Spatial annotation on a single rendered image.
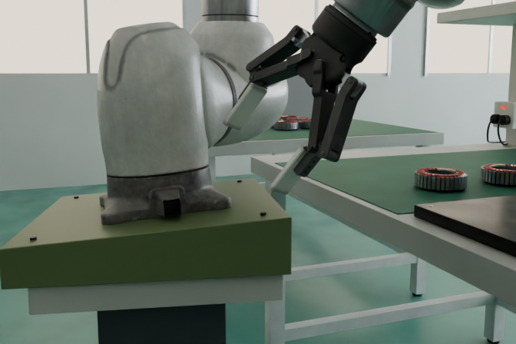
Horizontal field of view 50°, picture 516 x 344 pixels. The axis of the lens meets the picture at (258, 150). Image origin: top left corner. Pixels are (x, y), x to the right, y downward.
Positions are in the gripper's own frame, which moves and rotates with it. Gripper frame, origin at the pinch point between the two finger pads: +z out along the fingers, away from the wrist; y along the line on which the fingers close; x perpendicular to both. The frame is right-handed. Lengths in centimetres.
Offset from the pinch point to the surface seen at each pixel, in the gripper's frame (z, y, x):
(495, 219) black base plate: -7.5, -12.9, -40.9
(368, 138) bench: 20, 82, -135
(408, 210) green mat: 2.8, 1.1, -43.9
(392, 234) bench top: 6.7, -2.4, -38.9
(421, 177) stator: 0, 12, -60
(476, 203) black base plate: -6, -5, -49
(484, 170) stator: -8, 10, -76
